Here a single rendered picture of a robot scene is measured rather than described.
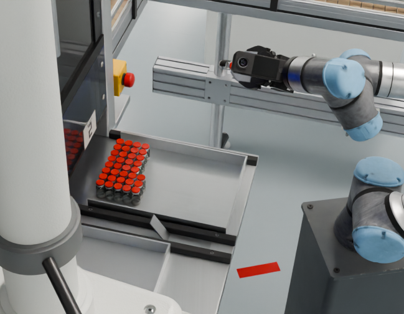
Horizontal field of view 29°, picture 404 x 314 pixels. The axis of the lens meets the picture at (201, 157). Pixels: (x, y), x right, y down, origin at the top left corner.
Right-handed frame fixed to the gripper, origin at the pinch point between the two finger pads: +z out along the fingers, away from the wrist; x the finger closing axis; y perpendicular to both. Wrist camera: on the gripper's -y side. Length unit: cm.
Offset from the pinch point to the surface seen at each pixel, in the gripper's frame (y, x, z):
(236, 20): 93, 36, 132
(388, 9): 83, 38, 37
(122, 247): -9.6, -46.5, 11.8
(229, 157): 19.2, -20.5, 18.2
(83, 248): -17, -49, 16
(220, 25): 51, 23, 82
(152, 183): 1.7, -31.5, 23.7
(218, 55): 58, 13, 88
